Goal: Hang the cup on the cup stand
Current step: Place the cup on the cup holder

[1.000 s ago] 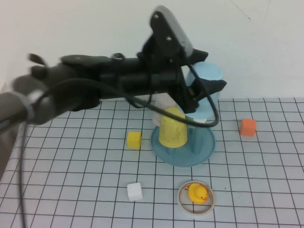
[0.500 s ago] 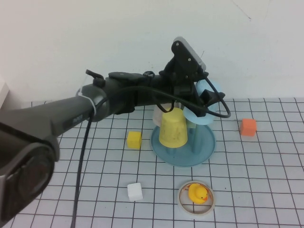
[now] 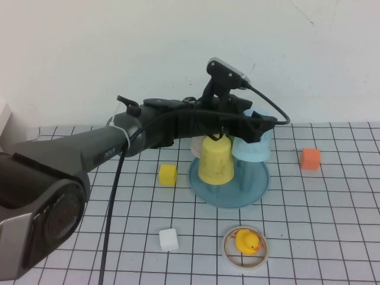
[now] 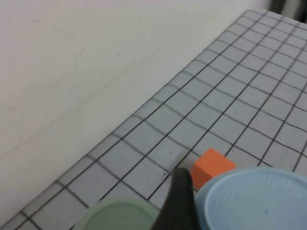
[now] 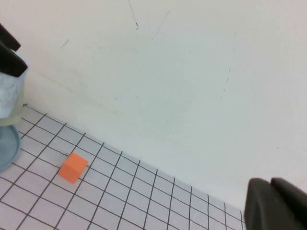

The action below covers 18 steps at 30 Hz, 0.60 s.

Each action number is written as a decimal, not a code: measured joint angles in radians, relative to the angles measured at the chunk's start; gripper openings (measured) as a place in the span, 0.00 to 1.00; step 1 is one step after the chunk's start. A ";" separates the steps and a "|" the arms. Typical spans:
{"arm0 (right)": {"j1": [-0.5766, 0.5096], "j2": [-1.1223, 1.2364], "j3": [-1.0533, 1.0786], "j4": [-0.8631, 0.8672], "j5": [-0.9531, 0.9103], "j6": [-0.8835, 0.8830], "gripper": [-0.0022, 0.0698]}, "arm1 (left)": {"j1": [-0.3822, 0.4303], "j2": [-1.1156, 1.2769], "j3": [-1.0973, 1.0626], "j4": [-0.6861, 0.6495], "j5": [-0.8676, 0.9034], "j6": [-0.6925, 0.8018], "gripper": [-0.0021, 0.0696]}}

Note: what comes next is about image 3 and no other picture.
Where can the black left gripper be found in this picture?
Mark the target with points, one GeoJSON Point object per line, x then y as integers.
{"type": "Point", "coordinates": [207, 118]}

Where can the light blue plastic cup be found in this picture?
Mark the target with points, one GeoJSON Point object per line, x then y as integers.
{"type": "Point", "coordinates": [252, 151]}

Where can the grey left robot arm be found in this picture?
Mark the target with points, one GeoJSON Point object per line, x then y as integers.
{"type": "Point", "coordinates": [59, 154]}

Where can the yellow plastic cup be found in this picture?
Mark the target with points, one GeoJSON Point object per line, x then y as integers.
{"type": "Point", "coordinates": [216, 163]}

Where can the pale pink plastic cup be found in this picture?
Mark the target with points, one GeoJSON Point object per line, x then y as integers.
{"type": "Point", "coordinates": [196, 148]}

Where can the blue cup stand with pegs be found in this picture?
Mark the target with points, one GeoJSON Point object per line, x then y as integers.
{"type": "Point", "coordinates": [231, 199]}

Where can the orange foam cube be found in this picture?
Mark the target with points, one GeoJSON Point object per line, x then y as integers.
{"type": "Point", "coordinates": [310, 159]}

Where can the yellow foam cube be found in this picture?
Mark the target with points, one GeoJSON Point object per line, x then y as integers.
{"type": "Point", "coordinates": [167, 175]}

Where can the blue checkered tablecloth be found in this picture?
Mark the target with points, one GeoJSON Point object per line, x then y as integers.
{"type": "Point", "coordinates": [311, 222]}

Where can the yellow rubber duck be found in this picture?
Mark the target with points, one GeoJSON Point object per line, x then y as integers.
{"type": "Point", "coordinates": [246, 242]}

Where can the white zip tie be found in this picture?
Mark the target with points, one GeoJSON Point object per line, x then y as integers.
{"type": "Point", "coordinates": [126, 136]}

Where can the white tape roll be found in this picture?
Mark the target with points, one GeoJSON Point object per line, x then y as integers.
{"type": "Point", "coordinates": [246, 266]}

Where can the white foam cube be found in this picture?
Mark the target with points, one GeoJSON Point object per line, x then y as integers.
{"type": "Point", "coordinates": [169, 240]}

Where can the white side panel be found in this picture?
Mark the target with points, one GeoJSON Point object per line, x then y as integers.
{"type": "Point", "coordinates": [6, 124]}

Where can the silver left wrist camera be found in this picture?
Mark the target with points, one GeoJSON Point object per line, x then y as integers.
{"type": "Point", "coordinates": [225, 71]}

